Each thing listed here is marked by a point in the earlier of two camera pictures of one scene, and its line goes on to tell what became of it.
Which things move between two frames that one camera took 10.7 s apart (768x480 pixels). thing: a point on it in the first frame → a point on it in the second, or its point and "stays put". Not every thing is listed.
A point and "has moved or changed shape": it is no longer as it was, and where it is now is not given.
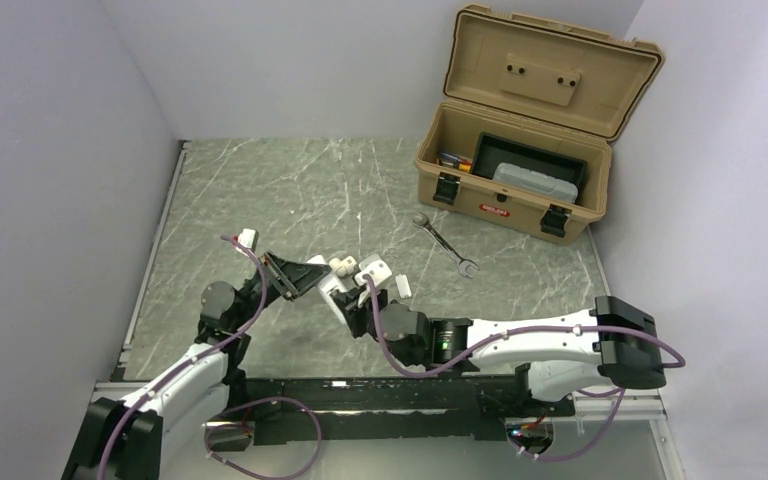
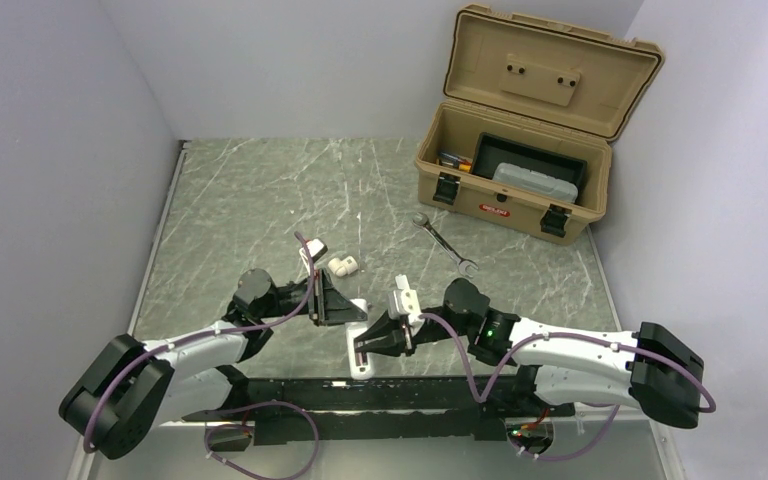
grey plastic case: x=531 y=178 stays put
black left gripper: x=295 y=278 → x=327 y=306
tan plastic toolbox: x=529 y=111 stays put
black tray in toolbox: x=492 y=150 stays put
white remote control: x=329 y=285 has moved or changed shape
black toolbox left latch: x=447 y=188 stays put
